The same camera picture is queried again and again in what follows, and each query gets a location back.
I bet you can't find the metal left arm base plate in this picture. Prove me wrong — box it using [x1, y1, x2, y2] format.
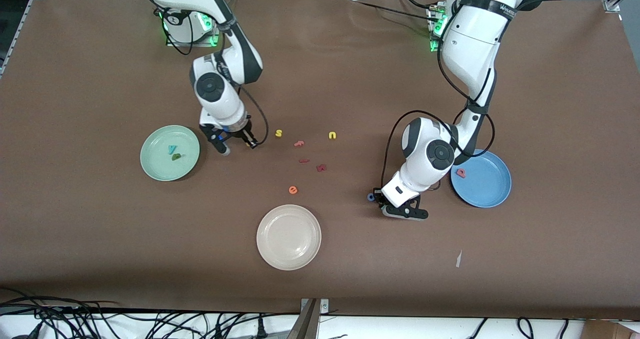
[426, 3, 448, 53]

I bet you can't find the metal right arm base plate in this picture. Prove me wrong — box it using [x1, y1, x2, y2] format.
[159, 0, 223, 48]

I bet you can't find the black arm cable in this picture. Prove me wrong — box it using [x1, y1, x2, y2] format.
[129, 0, 196, 56]
[381, 44, 496, 190]

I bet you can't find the green plate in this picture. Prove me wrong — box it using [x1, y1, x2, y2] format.
[140, 124, 201, 182]

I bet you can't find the beige plate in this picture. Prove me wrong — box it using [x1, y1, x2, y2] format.
[256, 204, 322, 271]

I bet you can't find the metal corner bracket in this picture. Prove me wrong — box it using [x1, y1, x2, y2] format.
[300, 298, 330, 316]

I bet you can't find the blue plate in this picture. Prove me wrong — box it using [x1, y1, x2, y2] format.
[450, 149, 513, 209]

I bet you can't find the grey table leg beam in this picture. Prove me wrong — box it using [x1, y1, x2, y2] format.
[286, 299, 321, 339]

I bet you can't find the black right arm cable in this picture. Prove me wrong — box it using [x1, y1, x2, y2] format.
[129, 0, 196, 56]

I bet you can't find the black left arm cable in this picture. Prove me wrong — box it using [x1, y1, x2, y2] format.
[381, 44, 496, 190]

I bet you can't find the cardboard box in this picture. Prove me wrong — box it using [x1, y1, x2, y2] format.
[582, 320, 640, 339]

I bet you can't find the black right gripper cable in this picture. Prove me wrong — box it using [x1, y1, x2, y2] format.
[235, 81, 269, 147]

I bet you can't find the black cable on table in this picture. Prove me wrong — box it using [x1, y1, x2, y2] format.
[397, 0, 441, 13]
[350, 0, 441, 25]

